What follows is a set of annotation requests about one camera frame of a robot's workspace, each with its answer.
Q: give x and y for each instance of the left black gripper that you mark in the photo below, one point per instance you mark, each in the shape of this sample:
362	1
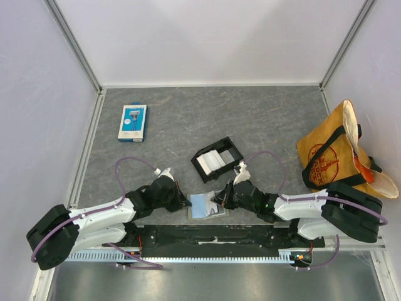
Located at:
180	200

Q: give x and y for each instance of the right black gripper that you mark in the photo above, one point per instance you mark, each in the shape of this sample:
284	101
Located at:
229	194

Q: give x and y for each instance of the silver VIP credit card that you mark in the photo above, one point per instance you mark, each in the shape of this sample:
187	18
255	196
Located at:
212	208

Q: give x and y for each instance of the grey card holder wallet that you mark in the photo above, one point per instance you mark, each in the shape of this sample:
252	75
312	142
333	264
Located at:
204	208

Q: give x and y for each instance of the black plastic card box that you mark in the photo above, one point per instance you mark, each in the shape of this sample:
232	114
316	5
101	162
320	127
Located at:
220	146

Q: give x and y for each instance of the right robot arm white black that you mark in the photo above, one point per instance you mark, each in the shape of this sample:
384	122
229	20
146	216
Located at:
337	210

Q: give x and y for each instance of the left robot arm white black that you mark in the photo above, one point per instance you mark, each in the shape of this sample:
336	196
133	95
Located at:
62	232

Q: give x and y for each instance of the white card stack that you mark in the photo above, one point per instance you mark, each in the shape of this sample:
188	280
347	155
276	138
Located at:
213	161

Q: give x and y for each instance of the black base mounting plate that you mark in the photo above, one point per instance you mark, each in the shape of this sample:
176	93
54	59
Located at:
212	241

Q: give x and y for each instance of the blue razor package box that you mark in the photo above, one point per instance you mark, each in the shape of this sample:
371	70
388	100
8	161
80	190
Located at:
133	124

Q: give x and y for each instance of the yellow tote bag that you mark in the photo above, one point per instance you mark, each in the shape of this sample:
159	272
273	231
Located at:
331	153

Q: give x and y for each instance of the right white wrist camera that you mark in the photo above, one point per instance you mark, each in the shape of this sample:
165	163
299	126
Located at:
242	173

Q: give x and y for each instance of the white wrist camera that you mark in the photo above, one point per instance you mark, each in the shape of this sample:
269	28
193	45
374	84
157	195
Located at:
242	173
168	172

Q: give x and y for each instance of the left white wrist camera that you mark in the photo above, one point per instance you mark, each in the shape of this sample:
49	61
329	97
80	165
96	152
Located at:
168	172

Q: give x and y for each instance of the grey slotted cable duct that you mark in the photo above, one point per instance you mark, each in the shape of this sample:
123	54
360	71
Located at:
115	256

